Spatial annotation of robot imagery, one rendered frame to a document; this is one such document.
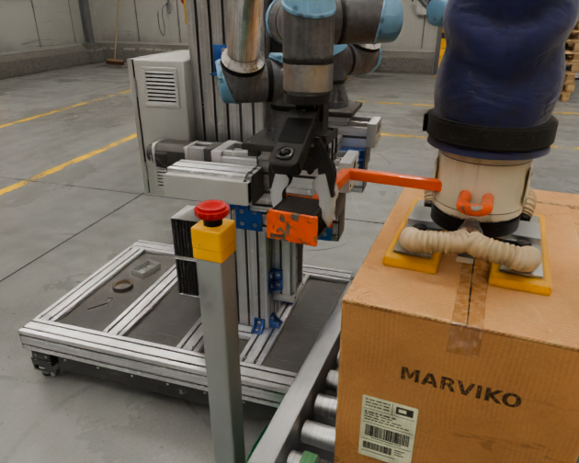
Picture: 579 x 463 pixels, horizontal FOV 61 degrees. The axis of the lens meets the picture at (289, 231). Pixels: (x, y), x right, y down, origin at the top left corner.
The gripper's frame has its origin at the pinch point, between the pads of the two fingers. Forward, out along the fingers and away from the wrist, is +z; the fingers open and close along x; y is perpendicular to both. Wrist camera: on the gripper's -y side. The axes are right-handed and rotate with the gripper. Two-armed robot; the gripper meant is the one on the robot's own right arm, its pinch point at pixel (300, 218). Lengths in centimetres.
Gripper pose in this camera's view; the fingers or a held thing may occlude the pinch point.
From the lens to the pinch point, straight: 82.2
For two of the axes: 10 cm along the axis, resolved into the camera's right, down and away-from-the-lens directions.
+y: 3.9, -3.9, 8.4
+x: -9.2, -1.6, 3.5
